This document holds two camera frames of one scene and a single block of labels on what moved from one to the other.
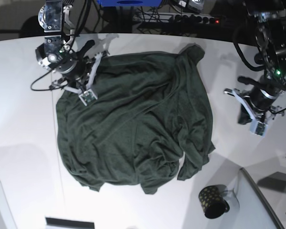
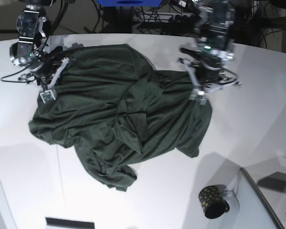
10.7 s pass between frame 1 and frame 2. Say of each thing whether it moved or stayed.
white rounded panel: stayed
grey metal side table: stayed
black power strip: stayed
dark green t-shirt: moved
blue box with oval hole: stayed
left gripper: moved
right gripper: moved
